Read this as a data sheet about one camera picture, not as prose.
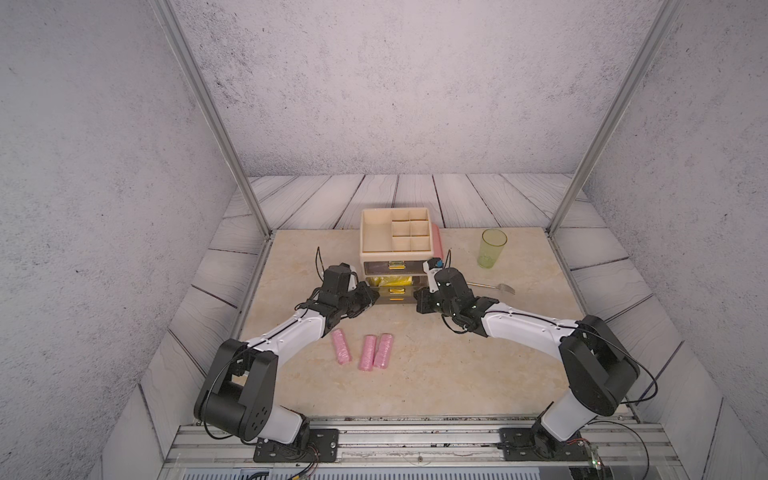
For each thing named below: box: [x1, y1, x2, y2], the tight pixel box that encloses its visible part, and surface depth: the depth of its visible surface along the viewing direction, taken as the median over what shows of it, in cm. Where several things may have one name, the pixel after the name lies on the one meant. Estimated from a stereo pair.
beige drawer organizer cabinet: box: [360, 207, 433, 305], surface depth 88 cm
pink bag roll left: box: [332, 328, 352, 365], surface depth 90 cm
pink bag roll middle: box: [358, 334, 377, 371], surface depth 89 cm
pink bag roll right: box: [374, 333, 394, 369], surface depth 90 cm
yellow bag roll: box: [373, 276, 413, 287], surface depth 91 cm
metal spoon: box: [467, 282, 515, 295], surface depth 106 cm
